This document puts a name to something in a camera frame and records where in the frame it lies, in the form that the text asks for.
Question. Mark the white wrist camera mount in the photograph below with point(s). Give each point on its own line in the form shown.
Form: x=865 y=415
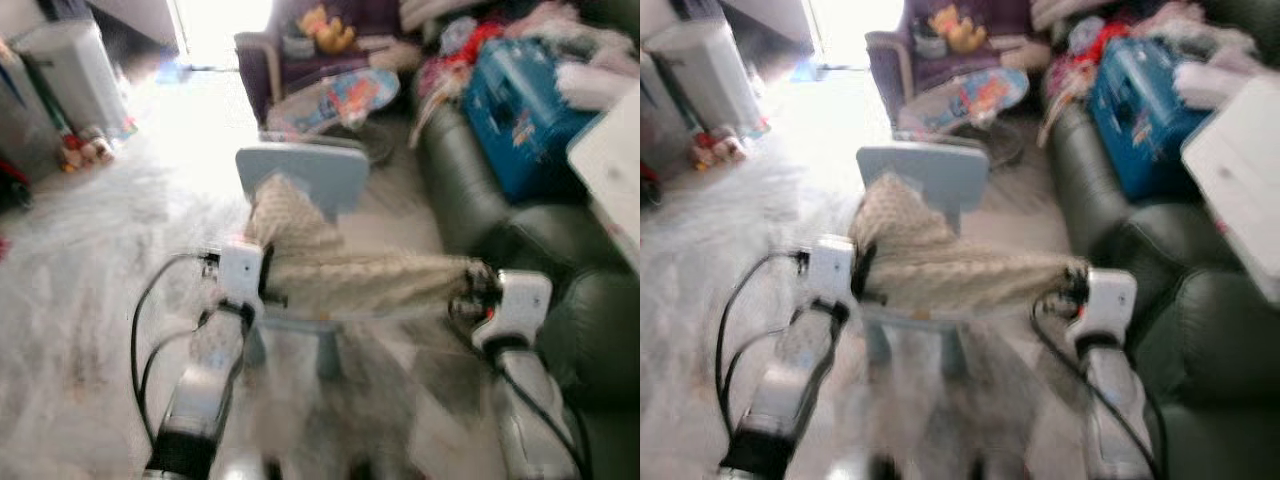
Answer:
x=240 y=272
x=832 y=268
x=520 y=300
x=1105 y=300

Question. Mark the white flat board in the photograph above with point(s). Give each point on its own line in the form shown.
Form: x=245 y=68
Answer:
x=1240 y=170
x=612 y=170

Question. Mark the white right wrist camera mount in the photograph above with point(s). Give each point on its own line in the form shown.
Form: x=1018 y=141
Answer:
x=520 y=300
x=1105 y=300

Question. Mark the yellow bear plush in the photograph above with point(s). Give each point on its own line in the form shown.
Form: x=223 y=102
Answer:
x=957 y=30
x=328 y=30

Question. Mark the white air purifier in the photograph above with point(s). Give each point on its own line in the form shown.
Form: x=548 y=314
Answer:
x=715 y=75
x=80 y=80

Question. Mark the purple armchair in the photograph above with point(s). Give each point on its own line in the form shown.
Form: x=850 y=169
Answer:
x=290 y=68
x=920 y=68

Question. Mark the blue hard suitcase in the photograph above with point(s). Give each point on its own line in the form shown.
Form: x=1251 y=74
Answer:
x=1135 y=110
x=510 y=110

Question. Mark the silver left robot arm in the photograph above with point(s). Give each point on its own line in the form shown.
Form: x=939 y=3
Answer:
x=205 y=385
x=795 y=385

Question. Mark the black and red stroller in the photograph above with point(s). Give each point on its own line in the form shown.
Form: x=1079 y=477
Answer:
x=12 y=190
x=648 y=190

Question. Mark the bright red garment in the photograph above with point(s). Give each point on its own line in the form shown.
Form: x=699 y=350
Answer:
x=480 y=42
x=1108 y=42

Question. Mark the white cloth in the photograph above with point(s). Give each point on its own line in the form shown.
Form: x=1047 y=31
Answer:
x=590 y=85
x=1210 y=85

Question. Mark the brown and red plush toy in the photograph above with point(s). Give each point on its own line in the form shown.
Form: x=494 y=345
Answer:
x=720 y=150
x=90 y=150

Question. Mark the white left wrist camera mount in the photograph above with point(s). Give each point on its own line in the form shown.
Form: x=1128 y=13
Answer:
x=240 y=272
x=832 y=268

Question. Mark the white cushion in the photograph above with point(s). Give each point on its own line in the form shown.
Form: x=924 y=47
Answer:
x=1080 y=12
x=450 y=12

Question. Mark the beige dotted pillow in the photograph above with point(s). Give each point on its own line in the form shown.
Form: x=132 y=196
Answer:
x=960 y=280
x=370 y=285

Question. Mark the light blue child chair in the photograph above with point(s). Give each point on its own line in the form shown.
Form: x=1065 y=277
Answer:
x=935 y=170
x=320 y=170

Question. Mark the printed baby bouncer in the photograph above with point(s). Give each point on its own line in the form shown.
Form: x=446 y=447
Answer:
x=985 y=95
x=350 y=95

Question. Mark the grey mesh laundry basket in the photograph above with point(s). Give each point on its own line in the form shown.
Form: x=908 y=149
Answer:
x=662 y=125
x=25 y=130

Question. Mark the dark green leather sofa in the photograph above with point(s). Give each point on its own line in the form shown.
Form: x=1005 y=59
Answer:
x=1085 y=190
x=460 y=190

